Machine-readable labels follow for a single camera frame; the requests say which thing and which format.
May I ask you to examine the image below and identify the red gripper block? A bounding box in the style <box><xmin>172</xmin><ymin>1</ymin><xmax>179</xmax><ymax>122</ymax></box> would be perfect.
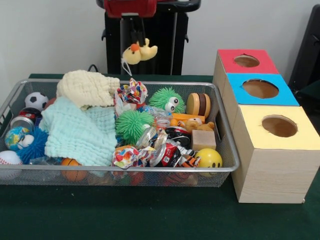
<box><xmin>103</xmin><ymin>0</ymin><xmax>158</xmax><ymax>47</ymax></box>

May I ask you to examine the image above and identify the yellow plush duck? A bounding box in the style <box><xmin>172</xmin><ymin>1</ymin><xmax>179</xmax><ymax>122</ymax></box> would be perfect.
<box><xmin>121</xmin><ymin>37</ymin><xmax>159</xmax><ymax>76</ymax></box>

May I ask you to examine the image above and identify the cream muslin cloth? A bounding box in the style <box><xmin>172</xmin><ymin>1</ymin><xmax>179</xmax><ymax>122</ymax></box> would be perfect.
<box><xmin>56</xmin><ymin>69</ymin><xmax>121</xmax><ymax>111</ymax></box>

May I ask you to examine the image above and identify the pale mint muslin cloth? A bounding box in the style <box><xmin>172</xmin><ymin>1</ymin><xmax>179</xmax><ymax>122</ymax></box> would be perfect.
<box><xmin>38</xmin><ymin>96</ymin><xmax>118</xmax><ymax>167</ymax></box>

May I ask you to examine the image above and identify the shallow clear mesh bin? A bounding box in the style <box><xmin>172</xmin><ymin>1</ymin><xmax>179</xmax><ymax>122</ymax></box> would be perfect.
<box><xmin>0</xmin><ymin>78</ymin><xmax>240</xmax><ymax>187</ymax></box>

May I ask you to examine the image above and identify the wooden box with three holes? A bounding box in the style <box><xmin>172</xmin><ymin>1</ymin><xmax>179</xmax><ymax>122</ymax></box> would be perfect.
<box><xmin>213</xmin><ymin>48</ymin><xmax>320</xmax><ymax>204</ymax></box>

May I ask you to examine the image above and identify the green spiky toy with eyes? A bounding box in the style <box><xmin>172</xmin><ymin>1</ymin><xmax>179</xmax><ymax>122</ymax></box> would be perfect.
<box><xmin>148</xmin><ymin>87</ymin><xmax>186</xmax><ymax>114</ymax></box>
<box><xmin>115</xmin><ymin>110</ymin><xmax>155</xmax><ymax>146</ymax></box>

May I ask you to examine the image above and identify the wooden toy hamburger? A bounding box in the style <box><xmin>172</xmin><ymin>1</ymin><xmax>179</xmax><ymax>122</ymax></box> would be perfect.
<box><xmin>187</xmin><ymin>92</ymin><xmax>212</xmax><ymax>117</ymax></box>

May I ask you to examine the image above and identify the small soccer ball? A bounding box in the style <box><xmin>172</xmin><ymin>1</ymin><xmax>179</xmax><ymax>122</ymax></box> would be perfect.
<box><xmin>24</xmin><ymin>91</ymin><xmax>50</xmax><ymax>111</ymax></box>

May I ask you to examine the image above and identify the plain wooden cube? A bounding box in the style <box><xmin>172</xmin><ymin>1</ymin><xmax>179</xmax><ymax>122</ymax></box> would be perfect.
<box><xmin>191</xmin><ymin>129</ymin><xmax>217</xmax><ymax>151</ymax></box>

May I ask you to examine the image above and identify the yellow smiley ball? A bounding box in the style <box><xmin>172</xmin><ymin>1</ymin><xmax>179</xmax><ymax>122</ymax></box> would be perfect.
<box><xmin>194</xmin><ymin>147</ymin><xmax>223</xmax><ymax>170</ymax></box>

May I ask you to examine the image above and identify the blue spiky toy with eyes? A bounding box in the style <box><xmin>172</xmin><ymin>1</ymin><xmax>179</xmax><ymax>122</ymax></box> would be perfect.
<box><xmin>16</xmin><ymin>127</ymin><xmax>50</xmax><ymax>165</ymax></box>

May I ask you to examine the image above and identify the small globe ball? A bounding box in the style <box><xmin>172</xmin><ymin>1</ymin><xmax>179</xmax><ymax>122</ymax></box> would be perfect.
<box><xmin>4</xmin><ymin>126</ymin><xmax>30</xmax><ymax>152</ymax></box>

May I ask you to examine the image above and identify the black chair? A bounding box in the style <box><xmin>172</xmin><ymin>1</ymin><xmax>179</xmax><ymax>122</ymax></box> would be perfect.
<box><xmin>287</xmin><ymin>4</ymin><xmax>320</xmax><ymax>93</ymax></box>

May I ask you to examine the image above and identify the dark green side-table cloth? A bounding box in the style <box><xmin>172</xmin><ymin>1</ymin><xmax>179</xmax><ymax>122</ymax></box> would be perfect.
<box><xmin>289</xmin><ymin>79</ymin><xmax>320</xmax><ymax>118</ymax></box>

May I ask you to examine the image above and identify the dark green table cloth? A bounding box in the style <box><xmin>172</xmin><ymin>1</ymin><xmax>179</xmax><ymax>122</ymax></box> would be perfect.
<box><xmin>0</xmin><ymin>73</ymin><xmax>320</xmax><ymax>240</ymax></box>

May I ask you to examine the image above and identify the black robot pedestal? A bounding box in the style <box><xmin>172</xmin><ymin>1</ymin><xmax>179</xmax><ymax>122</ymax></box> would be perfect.
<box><xmin>96</xmin><ymin>0</ymin><xmax>202</xmax><ymax>76</ymax></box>

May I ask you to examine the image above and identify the black looped cable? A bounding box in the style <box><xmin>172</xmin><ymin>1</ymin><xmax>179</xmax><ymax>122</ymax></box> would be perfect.
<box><xmin>86</xmin><ymin>64</ymin><xmax>100</xmax><ymax>75</ymax></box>

